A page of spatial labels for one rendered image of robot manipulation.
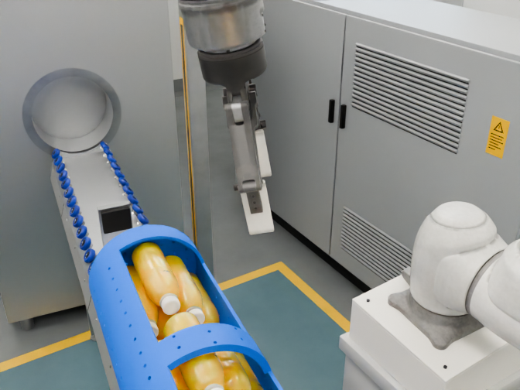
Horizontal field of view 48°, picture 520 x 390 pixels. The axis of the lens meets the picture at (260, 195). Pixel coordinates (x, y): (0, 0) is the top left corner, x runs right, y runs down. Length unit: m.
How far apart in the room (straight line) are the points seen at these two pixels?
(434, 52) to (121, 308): 1.65
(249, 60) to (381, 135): 2.14
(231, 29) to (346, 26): 2.23
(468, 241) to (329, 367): 1.72
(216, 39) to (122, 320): 0.76
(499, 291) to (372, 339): 0.37
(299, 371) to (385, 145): 1.10
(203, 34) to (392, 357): 0.93
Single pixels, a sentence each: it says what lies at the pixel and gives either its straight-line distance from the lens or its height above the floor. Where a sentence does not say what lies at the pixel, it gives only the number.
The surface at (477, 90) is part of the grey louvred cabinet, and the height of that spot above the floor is 1.29.
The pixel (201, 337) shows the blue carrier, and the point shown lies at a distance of 1.13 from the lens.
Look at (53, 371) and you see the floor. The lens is 2.96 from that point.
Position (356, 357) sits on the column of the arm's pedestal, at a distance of 1.47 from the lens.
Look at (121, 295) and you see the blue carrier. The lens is 1.31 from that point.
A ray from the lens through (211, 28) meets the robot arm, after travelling 0.63.
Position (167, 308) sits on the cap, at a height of 1.18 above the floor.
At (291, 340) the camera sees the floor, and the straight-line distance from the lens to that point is 2.95.
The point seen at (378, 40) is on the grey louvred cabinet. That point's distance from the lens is 2.69.
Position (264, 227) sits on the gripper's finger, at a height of 1.62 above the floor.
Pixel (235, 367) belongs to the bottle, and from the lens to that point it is 1.18.
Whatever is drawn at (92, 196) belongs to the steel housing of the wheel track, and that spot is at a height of 0.93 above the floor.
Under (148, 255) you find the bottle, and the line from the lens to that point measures 1.40.
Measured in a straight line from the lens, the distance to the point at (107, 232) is 1.91.
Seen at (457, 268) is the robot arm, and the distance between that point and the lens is 1.22.
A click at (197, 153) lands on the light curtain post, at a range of 2.04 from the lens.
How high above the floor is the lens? 1.99
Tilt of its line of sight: 28 degrees down
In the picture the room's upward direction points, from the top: straight up
